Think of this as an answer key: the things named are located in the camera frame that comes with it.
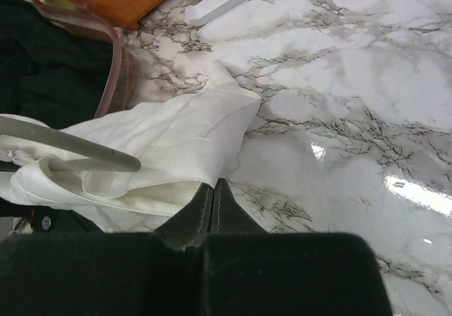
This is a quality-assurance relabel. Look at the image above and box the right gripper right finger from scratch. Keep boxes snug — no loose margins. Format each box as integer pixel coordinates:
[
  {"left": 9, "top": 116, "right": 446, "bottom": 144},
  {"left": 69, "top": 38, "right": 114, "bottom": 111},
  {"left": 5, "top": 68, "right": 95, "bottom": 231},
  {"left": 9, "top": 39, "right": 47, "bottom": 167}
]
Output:
[{"left": 208, "top": 178, "right": 268, "bottom": 236}]

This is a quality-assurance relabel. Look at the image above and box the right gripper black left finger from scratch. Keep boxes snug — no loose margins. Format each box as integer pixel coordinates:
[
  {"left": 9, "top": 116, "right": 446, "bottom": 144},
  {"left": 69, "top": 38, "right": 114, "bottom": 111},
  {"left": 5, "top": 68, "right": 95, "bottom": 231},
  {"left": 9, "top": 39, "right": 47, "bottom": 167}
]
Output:
[{"left": 155, "top": 184, "right": 214, "bottom": 250}]

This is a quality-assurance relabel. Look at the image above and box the white skirt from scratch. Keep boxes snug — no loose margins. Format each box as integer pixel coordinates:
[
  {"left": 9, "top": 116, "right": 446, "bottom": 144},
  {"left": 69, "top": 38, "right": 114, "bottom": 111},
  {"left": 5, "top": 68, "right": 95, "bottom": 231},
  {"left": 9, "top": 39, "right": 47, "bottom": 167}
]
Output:
[{"left": 1, "top": 61, "right": 261, "bottom": 233}]

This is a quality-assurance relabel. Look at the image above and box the clear pink plastic basket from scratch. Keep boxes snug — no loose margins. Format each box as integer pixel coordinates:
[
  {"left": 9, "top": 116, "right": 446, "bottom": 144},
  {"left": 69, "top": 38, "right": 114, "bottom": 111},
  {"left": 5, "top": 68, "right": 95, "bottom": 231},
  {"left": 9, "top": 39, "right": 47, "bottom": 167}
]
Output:
[{"left": 31, "top": 0, "right": 137, "bottom": 118}]

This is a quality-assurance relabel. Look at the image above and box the black garment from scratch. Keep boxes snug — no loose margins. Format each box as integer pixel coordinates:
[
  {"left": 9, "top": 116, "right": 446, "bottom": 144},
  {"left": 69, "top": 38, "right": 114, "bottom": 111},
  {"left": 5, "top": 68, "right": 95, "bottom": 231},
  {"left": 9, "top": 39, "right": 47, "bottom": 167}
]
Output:
[{"left": 1, "top": 0, "right": 112, "bottom": 129}]

